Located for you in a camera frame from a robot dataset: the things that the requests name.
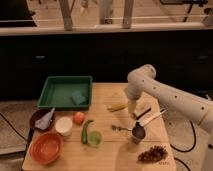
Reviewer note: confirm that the green plastic tray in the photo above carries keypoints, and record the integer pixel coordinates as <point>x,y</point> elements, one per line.
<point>56,92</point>

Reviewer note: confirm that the white cup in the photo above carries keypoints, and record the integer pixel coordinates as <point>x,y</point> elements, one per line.
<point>64,126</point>

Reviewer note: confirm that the orange bowl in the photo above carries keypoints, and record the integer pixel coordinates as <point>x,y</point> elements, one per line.
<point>46,148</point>

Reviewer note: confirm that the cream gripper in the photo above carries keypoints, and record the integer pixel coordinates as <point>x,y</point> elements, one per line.
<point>131,106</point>

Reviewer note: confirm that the wooden cutting board table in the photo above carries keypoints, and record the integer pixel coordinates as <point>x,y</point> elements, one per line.
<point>116,152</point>

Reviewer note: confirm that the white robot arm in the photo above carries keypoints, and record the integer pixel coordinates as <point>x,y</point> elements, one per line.
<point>197,109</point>

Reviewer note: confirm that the dark metal cup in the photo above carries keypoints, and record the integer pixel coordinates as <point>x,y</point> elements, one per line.
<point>138,133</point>

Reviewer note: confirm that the yellow banana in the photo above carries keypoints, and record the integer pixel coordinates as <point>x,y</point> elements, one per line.
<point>116,107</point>

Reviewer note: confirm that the grey crumpled cloth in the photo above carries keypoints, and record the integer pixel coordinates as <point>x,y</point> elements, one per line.
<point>45,121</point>

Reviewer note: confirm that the teal sponge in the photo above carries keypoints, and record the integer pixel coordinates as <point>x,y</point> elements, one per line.
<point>78,98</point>

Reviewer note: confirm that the metal fork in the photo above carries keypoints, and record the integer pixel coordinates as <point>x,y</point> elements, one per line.
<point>119,128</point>

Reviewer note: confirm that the orange tomato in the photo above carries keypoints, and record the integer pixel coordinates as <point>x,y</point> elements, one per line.
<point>78,118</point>

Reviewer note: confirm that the green cucumber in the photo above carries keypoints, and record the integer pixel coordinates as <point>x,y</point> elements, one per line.
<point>84,131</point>

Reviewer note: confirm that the bunch of dark grapes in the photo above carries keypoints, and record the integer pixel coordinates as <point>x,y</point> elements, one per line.
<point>153,155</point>

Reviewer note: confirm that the dark brown bowl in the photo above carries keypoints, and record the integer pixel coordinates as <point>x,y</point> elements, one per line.
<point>38,115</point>

